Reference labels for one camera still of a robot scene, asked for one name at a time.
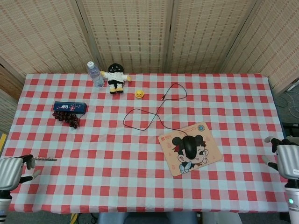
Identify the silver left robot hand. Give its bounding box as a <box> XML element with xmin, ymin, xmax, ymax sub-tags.
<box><xmin>0</xmin><ymin>154</ymin><xmax>42</xmax><ymax>191</ymax></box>

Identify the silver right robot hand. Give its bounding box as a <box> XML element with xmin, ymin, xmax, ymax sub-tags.
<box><xmin>261</xmin><ymin>136</ymin><xmax>299</xmax><ymax>180</ymax></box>

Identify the black computer mouse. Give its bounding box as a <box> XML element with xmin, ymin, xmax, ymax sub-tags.
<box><xmin>183</xmin><ymin>136</ymin><xmax>199</xmax><ymax>160</ymax></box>

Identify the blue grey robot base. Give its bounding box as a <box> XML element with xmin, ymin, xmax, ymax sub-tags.
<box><xmin>97</xmin><ymin>211</ymin><xmax>199</xmax><ymax>224</ymax></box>

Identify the cartoon girl mouse pad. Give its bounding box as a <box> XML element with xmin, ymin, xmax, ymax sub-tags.
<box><xmin>158</xmin><ymin>121</ymin><xmax>223</xmax><ymax>177</ymax></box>

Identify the black floor device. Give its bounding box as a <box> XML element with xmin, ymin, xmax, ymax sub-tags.
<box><xmin>281</xmin><ymin>121</ymin><xmax>299</xmax><ymax>136</ymax></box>

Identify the dark blue rectangular box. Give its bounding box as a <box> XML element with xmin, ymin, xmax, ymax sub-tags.
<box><xmin>53</xmin><ymin>101</ymin><xmax>88</xmax><ymax>114</ymax></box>

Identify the red white checkered tablecloth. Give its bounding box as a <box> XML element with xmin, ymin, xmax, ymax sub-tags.
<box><xmin>0</xmin><ymin>73</ymin><xmax>289</xmax><ymax>214</ymax></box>

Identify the clear plastic water bottle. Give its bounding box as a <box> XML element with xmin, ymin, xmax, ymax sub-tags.
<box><xmin>87</xmin><ymin>61</ymin><xmax>105</xmax><ymax>88</ymax></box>

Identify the plush doll white shirt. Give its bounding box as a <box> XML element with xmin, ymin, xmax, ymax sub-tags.
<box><xmin>100</xmin><ymin>62</ymin><xmax>132</xmax><ymax>95</ymax></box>

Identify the bamboo folding screen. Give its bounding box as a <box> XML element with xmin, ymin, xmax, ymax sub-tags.
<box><xmin>0</xmin><ymin>0</ymin><xmax>299</xmax><ymax>133</ymax></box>

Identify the white floor cable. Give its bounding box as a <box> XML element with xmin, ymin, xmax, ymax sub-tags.
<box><xmin>277</xmin><ymin>90</ymin><xmax>299</xmax><ymax>115</ymax></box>

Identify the dark red bead bracelet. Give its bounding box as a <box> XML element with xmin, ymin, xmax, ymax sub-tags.
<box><xmin>52</xmin><ymin>111</ymin><xmax>81</xmax><ymax>128</ymax></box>

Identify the thin black mouse cable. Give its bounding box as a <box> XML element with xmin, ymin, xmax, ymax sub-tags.
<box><xmin>123</xmin><ymin>83</ymin><xmax>188</xmax><ymax>139</ymax></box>

